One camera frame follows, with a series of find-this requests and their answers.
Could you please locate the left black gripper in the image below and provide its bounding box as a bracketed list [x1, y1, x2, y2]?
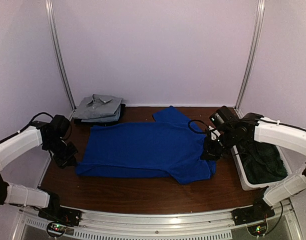
[44, 137, 77, 169]

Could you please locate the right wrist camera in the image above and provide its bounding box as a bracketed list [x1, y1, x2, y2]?
[208, 126, 221, 140]

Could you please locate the aluminium frame post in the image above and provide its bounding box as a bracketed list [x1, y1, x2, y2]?
[234, 0, 265, 111]
[45, 0, 76, 111]

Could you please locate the front aluminium rail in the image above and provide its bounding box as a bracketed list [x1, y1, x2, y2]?
[17, 196, 297, 240]

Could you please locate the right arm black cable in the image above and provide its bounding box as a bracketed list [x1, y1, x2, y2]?
[187, 120, 211, 136]

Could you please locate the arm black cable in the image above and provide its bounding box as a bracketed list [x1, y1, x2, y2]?
[19, 112, 56, 133]
[187, 120, 211, 136]

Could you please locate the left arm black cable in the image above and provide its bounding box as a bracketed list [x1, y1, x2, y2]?
[19, 112, 56, 133]

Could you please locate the left aluminium frame post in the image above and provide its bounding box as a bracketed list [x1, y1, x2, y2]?
[45, 0, 76, 111]

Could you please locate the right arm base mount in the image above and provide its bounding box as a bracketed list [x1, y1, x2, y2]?
[231, 203, 275, 226]

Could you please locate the black garment in basket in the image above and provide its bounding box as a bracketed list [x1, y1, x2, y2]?
[237, 141, 288, 185]

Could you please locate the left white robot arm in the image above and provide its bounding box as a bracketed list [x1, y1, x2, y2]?
[0, 114, 78, 222]

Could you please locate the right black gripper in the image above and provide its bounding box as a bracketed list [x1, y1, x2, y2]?
[201, 128, 238, 161]

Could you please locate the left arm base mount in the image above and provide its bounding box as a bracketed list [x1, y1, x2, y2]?
[36, 206, 82, 227]

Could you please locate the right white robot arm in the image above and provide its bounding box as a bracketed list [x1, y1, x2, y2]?
[201, 106, 306, 221]

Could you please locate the blue garment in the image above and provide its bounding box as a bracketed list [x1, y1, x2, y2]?
[75, 106, 216, 185]

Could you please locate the grey polo shirt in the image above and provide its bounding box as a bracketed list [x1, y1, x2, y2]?
[74, 94, 123, 120]

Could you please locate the right aluminium frame post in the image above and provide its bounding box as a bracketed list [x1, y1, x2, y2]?
[234, 0, 265, 111]

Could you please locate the white laundry basket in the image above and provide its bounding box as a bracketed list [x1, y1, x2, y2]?
[231, 146, 292, 191]

